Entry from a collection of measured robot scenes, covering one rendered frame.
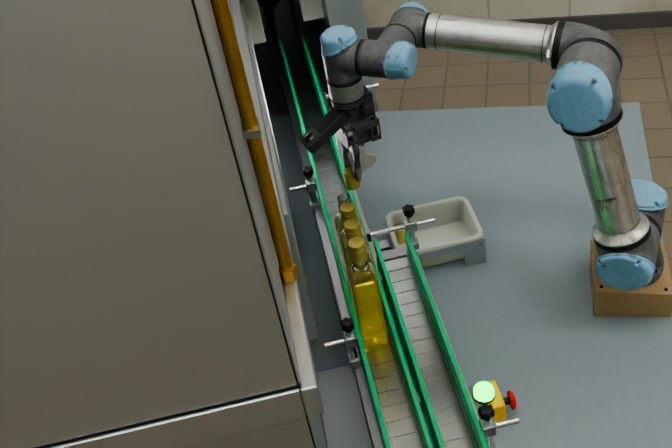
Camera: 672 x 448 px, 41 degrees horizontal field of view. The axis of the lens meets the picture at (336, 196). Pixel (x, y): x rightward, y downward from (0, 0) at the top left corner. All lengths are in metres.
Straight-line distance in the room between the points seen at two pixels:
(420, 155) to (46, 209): 1.79
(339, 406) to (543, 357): 0.50
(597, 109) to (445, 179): 0.97
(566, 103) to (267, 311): 0.78
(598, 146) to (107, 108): 1.07
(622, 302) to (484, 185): 0.59
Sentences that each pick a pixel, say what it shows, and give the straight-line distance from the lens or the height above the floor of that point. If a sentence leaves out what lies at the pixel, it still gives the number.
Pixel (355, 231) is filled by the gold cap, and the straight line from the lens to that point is 1.84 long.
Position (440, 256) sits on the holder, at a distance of 2.27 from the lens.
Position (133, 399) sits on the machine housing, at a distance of 1.24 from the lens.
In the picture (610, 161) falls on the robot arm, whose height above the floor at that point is 1.26.
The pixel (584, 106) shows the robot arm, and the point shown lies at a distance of 1.69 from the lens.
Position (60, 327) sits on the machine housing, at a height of 1.60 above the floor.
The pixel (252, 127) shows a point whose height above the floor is 1.69.
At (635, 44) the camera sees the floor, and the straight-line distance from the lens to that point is 4.66.
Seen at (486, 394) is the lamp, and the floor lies 0.85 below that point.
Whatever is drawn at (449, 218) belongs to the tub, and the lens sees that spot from 2.40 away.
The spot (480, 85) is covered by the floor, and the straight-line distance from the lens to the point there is 4.38.
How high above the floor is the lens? 2.35
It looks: 38 degrees down
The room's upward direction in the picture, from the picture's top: 11 degrees counter-clockwise
